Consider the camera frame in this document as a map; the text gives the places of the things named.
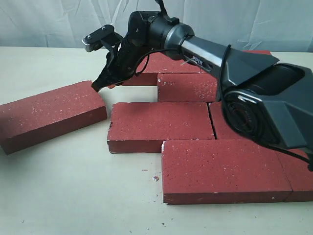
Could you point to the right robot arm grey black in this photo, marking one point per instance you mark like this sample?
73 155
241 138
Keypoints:
262 99

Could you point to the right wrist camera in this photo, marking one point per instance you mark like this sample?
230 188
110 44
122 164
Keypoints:
105 37

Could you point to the red brick diagonal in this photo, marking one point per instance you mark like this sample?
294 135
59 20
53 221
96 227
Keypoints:
142 127

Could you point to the red brick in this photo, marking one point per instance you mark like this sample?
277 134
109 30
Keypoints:
256 52
221 172
186 87
222 130
159 63
299 177

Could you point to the grey backdrop cloth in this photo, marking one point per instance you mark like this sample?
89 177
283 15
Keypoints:
276 25

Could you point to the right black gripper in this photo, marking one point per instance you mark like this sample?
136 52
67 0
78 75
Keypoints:
123 67

